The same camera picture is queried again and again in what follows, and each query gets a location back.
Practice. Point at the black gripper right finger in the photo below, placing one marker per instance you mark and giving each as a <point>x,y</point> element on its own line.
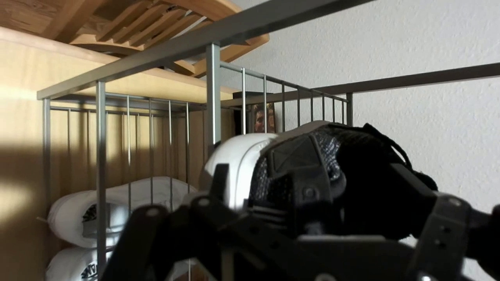
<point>414,200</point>

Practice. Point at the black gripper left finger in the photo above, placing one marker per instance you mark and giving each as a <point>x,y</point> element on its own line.
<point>218,181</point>

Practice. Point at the black knit shoe white sole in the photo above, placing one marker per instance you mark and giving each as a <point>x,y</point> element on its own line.
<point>318,178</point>

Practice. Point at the grey metal shoe rack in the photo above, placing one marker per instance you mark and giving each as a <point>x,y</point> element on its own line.
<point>270,16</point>

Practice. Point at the white sneaker upper one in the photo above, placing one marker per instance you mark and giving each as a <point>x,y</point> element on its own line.
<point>73,217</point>

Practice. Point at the white sneaker one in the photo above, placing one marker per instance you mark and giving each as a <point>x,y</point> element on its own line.
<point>73,217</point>
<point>72,264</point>

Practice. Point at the wooden chair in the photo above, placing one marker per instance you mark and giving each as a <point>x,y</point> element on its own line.
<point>81,35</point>

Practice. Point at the white sneaker lower one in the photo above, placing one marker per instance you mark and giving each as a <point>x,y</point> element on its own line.
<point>72,264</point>

